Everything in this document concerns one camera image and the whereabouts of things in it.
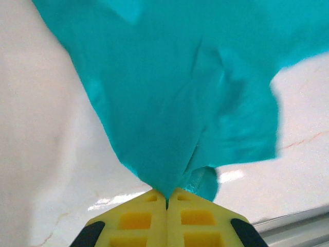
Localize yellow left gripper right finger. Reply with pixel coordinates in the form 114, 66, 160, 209
167, 187, 268, 247

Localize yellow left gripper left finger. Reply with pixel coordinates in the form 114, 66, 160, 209
70, 189, 168, 247

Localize teal t-shirt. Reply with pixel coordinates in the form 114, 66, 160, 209
30, 0, 329, 203

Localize long aluminium base rail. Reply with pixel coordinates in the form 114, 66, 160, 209
253, 205, 329, 247

